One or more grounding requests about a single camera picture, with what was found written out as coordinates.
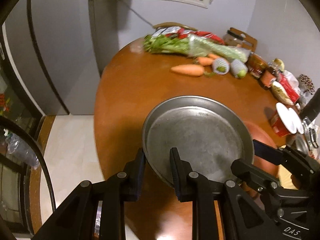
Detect grey refrigerator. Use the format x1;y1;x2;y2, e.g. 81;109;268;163
1;0;100;115

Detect red instant noodle cup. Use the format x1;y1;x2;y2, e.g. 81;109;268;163
270;102;297;137

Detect round metal pan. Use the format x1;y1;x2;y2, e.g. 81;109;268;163
142;95;254;186

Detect bagged celery bunch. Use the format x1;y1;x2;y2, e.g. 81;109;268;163
143;34;251;63

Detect large orange carrot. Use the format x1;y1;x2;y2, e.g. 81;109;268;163
170;64;204;77

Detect red tissue box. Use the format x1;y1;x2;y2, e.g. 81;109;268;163
277;73;300;103

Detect right foam-netted green fruit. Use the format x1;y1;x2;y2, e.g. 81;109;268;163
230;59;248;79

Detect black camera cable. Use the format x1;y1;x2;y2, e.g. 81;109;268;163
0;115;57;213

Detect wooden chair back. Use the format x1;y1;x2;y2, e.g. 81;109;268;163
229;27;258;53

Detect glass jar with clamp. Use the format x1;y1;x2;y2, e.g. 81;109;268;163
295;117;319;162

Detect amber jar with label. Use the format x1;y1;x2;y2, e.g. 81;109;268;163
246;52;268;79

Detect foam-netted green fruit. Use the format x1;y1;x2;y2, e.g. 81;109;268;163
230;59;248;79
212;57;229;75

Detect red snack bag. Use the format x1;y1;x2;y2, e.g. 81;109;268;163
151;25;225;45

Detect clear jar black lid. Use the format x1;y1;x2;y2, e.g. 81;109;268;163
223;30;244;47

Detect left foam-netted green fruit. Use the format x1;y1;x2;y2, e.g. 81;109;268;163
212;57;229;75

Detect red bead decoration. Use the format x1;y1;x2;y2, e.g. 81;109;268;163
298;74;315;95

